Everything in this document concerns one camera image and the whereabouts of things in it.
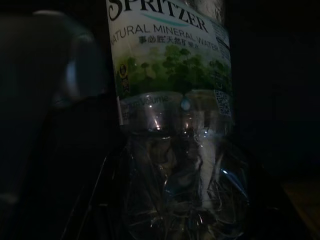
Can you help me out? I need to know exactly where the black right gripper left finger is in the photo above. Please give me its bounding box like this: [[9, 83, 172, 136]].
[[14, 96, 126, 240]]

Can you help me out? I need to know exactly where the clear Spritzer mineral water bottle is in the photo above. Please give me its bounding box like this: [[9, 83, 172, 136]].
[[106, 0, 251, 240]]

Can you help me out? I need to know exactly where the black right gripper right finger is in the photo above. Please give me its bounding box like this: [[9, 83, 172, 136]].
[[236, 146, 302, 240]]

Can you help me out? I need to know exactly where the dark grey rounded container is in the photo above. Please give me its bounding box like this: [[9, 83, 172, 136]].
[[0, 9, 107, 201]]

